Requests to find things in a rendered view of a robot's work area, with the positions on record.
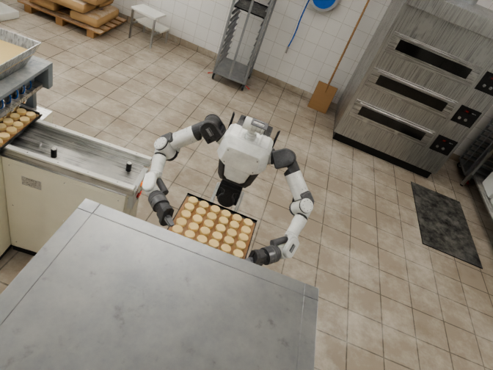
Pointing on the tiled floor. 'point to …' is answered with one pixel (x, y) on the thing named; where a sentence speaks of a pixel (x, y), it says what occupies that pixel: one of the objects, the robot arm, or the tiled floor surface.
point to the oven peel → (318, 101)
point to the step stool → (149, 21)
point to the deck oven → (420, 84)
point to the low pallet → (72, 19)
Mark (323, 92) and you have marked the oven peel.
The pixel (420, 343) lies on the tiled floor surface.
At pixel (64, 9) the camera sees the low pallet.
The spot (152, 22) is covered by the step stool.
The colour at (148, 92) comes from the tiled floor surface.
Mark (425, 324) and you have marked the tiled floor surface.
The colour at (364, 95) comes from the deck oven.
